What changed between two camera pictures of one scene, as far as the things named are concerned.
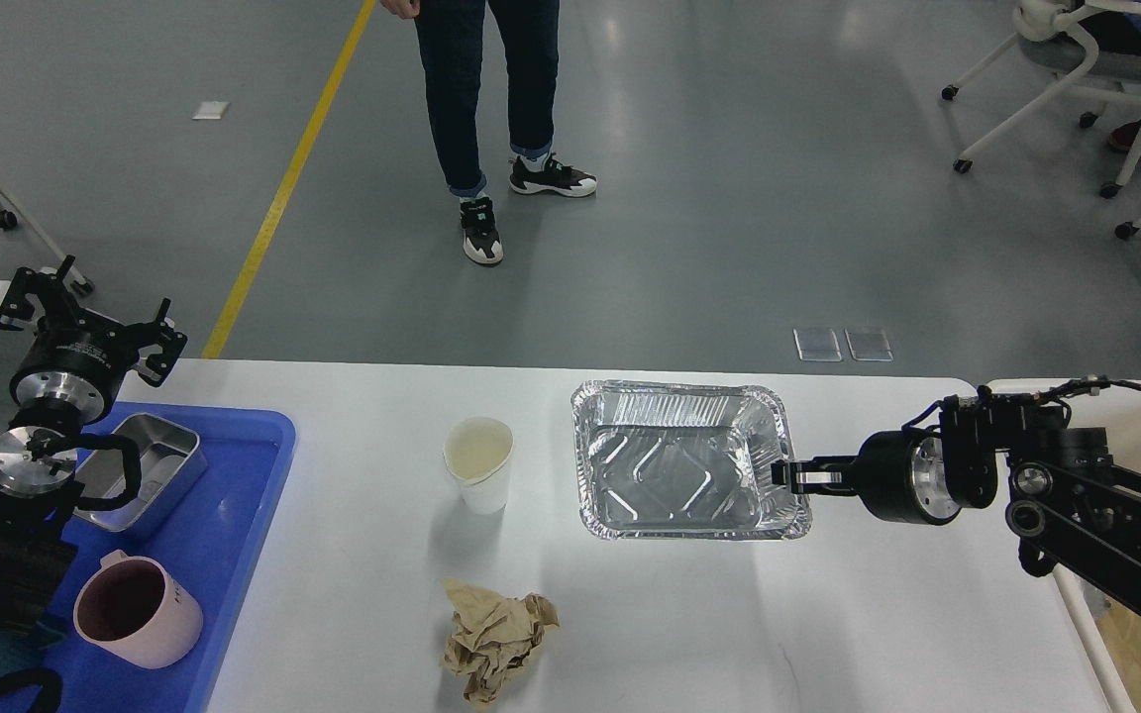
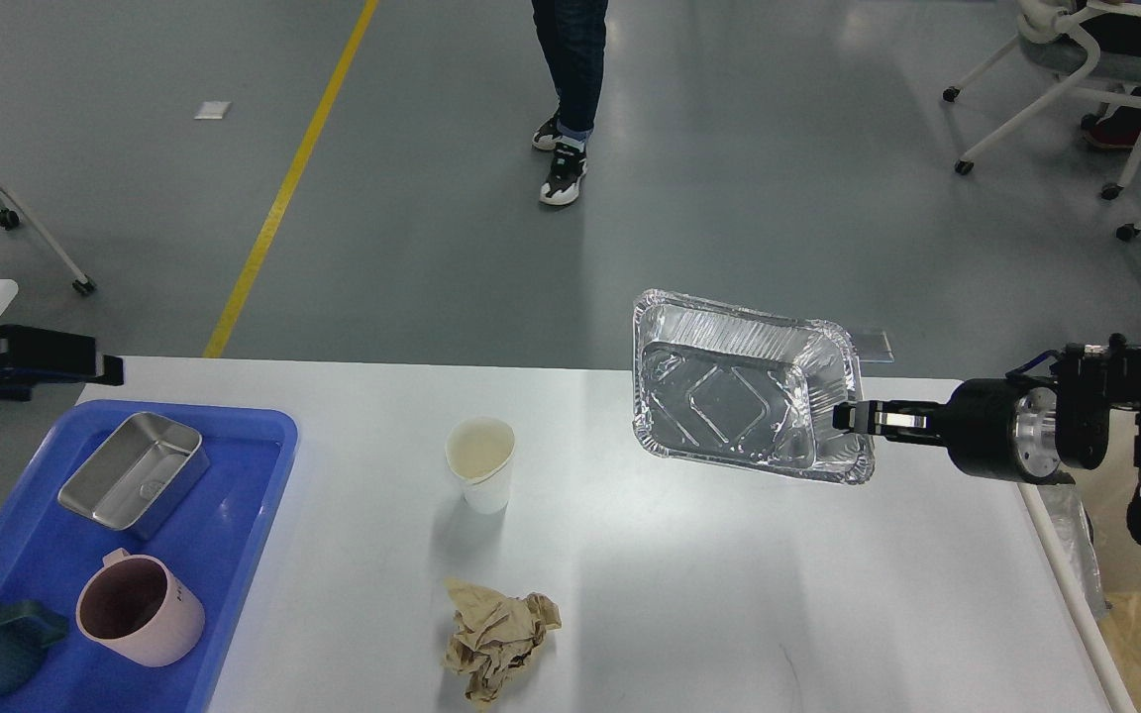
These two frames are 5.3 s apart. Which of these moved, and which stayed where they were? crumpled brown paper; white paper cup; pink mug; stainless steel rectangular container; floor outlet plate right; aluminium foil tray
Moved: aluminium foil tray
Stayed: stainless steel rectangular container; floor outlet plate right; white paper cup; crumpled brown paper; pink mug
